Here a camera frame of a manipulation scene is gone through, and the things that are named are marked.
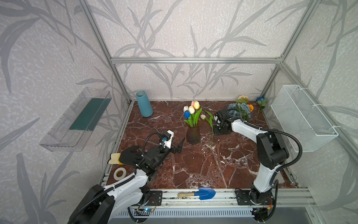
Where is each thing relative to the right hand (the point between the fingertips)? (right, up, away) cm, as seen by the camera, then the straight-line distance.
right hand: (215, 130), depth 97 cm
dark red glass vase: (-16, -1, -6) cm, 17 cm away
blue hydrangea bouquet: (+15, +14, +4) cm, 21 cm away
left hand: (-25, 0, -20) cm, 32 cm away
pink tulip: (-17, +18, -19) cm, 31 cm away
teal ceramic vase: (-52, +16, +9) cm, 55 cm away
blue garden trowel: (-11, -32, -22) cm, 40 cm away
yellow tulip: (-14, +16, -21) cm, 31 cm away
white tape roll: (-60, -24, -14) cm, 67 cm away
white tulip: (-21, +15, -19) cm, 32 cm away
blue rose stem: (+43, +21, +18) cm, 51 cm away
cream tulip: (-17, +14, -23) cm, 32 cm away
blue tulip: (-20, +12, -23) cm, 33 cm away
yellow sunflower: (+27, +23, +17) cm, 39 cm away
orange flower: (+29, +16, +8) cm, 34 cm away
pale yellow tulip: (-3, +9, +10) cm, 14 cm away
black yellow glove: (-56, -15, -9) cm, 58 cm away
